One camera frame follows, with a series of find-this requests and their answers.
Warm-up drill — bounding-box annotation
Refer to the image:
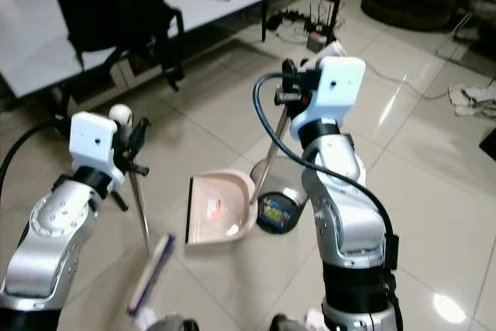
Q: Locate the crumpled white cloth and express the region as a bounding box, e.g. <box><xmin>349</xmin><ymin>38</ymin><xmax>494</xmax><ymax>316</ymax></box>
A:
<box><xmin>447</xmin><ymin>81</ymin><xmax>496</xmax><ymax>119</ymax></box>

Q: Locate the grey robot foot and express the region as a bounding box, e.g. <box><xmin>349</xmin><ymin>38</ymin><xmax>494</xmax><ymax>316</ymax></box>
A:
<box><xmin>138</xmin><ymin>312</ymin><xmax>200</xmax><ymax>331</ymax></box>
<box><xmin>269</xmin><ymin>309</ymin><xmax>328</xmax><ymax>331</ymax></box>

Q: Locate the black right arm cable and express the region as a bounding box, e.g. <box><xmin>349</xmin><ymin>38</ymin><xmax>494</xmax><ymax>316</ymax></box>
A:
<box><xmin>252</xmin><ymin>72</ymin><xmax>402</xmax><ymax>270</ymax></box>

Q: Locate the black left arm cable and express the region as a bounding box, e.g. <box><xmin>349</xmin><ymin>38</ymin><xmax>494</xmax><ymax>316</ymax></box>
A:
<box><xmin>0</xmin><ymin>114</ymin><xmax>72</xmax><ymax>192</ymax></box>

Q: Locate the black power strip with plugs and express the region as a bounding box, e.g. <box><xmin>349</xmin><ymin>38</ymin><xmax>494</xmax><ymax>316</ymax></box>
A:
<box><xmin>262</xmin><ymin>5</ymin><xmax>340</xmax><ymax>54</ymax></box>

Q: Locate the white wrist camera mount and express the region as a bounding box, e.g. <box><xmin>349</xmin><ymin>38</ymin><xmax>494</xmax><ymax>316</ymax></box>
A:
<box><xmin>291</xmin><ymin>56</ymin><xmax>367</xmax><ymax>142</ymax></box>
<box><xmin>68</xmin><ymin>111</ymin><xmax>119</xmax><ymax>174</ymax></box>

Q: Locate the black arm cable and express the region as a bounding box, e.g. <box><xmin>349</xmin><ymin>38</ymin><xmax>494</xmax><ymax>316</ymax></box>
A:
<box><xmin>252</xmin><ymin>72</ymin><xmax>402</xmax><ymax>270</ymax></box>
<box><xmin>0</xmin><ymin>114</ymin><xmax>72</xmax><ymax>192</ymax></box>

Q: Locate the white table with black legs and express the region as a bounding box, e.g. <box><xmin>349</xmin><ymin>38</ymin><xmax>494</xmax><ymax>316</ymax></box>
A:
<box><xmin>0</xmin><ymin>0</ymin><xmax>362</xmax><ymax>138</ymax></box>

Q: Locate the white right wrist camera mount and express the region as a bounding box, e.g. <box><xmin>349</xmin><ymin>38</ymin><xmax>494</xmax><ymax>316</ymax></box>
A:
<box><xmin>291</xmin><ymin>56</ymin><xmax>367</xmax><ymax>142</ymax></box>

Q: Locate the grey right robot foot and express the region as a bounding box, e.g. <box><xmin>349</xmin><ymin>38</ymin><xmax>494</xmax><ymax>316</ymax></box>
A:
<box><xmin>269</xmin><ymin>309</ymin><xmax>328</xmax><ymax>331</ymax></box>

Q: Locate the black backpack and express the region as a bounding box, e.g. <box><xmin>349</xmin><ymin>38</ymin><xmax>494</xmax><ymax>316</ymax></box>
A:
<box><xmin>55</xmin><ymin>0</ymin><xmax>186</xmax><ymax>93</ymax></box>

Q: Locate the grey left robot foot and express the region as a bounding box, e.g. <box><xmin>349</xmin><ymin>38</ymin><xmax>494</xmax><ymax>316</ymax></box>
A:
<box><xmin>138</xmin><ymin>312</ymin><xmax>200</xmax><ymax>331</ymax></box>

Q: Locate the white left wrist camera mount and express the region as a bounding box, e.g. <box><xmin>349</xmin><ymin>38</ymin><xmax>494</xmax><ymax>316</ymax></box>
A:
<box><xmin>68</xmin><ymin>111</ymin><xmax>119</xmax><ymax>174</ymax></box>

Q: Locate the beige long-handled dustpan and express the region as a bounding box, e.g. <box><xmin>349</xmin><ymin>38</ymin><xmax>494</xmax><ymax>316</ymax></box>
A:
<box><xmin>184</xmin><ymin>40</ymin><xmax>348</xmax><ymax>247</ymax></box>

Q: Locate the black mesh waste bin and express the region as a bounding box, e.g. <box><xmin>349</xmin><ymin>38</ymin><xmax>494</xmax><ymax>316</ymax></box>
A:
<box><xmin>249</xmin><ymin>156</ymin><xmax>312</xmax><ymax>236</ymax></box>

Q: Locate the broom with metal handle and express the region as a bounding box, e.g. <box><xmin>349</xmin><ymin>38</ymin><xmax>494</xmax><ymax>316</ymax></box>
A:
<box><xmin>108</xmin><ymin>104</ymin><xmax>178</xmax><ymax>318</ymax></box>

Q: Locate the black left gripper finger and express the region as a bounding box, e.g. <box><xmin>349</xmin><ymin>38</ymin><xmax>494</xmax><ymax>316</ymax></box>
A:
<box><xmin>129</xmin><ymin>117</ymin><xmax>151</xmax><ymax>158</ymax></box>

